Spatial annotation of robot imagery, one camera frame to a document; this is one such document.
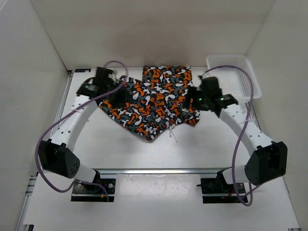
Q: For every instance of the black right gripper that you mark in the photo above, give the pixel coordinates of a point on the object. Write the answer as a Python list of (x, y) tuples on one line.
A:
[(193, 93)]

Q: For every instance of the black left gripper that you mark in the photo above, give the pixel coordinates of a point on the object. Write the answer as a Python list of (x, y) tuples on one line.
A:
[(123, 96)]

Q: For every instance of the orange black camouflage shorts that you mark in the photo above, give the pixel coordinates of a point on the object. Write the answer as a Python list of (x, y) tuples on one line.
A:
[(155, 103)]

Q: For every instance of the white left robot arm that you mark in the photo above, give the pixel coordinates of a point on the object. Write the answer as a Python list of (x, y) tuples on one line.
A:
[(56, 153)]

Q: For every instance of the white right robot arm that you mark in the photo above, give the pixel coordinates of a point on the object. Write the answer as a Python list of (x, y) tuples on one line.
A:
[(268, 159)]

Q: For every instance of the white plastic mesh basket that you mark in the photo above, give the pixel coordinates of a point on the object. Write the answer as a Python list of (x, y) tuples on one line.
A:
[(231, 80)]

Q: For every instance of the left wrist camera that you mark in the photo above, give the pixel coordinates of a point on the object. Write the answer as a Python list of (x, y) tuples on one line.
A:
[(104, 76)]

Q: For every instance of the aluminium front frame rail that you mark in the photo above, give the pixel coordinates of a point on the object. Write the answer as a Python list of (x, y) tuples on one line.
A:
[(113, 171)]

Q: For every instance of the aluminium frame rail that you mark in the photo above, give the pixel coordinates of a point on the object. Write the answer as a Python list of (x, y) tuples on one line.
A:
[(113, 171), (44, 140)]

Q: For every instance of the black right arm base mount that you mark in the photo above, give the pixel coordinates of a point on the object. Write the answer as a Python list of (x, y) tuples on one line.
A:
[(214, 193)]

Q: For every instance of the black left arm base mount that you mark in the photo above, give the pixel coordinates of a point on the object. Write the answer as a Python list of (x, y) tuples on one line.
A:
[(91, 193)]

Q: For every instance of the aluminium left frame rail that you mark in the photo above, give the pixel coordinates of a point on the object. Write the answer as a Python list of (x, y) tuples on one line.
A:
[(44, 140)]

